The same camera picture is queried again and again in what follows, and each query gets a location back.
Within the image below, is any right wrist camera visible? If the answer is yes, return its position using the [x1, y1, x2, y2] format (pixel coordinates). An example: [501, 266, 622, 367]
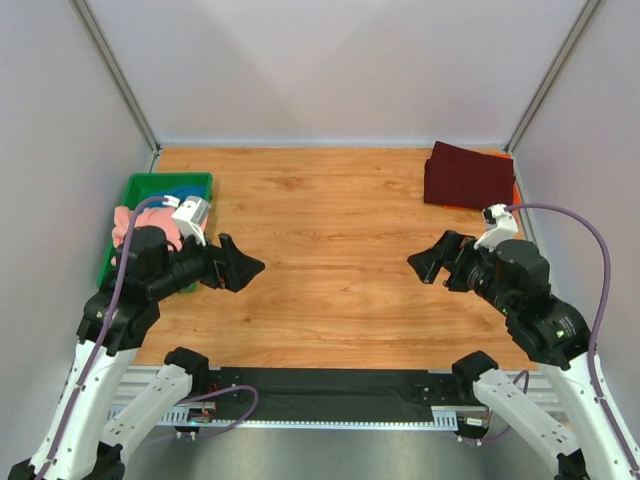
[474, 204, 519, 252]

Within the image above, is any maroon t shirt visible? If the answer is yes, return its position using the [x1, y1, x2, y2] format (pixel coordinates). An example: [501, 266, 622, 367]
[423, 141, 515, 211]

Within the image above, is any blue t shirt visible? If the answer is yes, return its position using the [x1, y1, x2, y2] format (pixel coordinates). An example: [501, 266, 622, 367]
[164, 185, 207, 201]

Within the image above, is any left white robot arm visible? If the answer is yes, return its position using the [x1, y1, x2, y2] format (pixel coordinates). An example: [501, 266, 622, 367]
[9, 227, 265, 479]

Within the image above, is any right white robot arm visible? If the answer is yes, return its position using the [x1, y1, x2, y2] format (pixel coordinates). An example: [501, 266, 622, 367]
[407, 230, 639, 479]

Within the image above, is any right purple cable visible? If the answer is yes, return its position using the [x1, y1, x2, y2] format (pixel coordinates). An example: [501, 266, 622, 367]
[457, 202, 640, 464]

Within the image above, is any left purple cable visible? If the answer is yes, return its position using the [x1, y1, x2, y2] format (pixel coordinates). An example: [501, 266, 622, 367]
[29, 194, 261, 480]

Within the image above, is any purple cable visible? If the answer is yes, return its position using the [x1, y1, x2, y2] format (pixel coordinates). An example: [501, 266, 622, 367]
[457, 202, 640, 464]
[29, 194, 261, 480]

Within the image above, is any grey slotted cable duct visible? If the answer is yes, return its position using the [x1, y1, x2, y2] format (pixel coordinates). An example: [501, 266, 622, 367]
[107, 404, 459, 430]

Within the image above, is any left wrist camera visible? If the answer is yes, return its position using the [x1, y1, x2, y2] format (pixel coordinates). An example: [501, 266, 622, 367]
[162, 195, 211, 246]

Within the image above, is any black base mat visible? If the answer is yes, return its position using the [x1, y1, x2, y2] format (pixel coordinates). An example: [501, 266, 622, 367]
[205, 367, 482, 423]

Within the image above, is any folded orange t shirt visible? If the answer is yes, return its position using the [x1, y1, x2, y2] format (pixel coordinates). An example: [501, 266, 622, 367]
[444, 152, 525, 239]

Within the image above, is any pink t shirt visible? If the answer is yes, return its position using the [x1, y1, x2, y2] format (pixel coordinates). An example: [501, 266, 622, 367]
[111, 206, 182, 250]

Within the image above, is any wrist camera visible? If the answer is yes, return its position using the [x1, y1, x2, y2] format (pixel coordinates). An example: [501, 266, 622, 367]
[162, 195, 211, 246]
[474, 204, 519, 252]

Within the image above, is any aluminium rail frame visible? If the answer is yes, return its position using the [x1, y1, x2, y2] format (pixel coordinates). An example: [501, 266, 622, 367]
[112, 365, 562, 413]

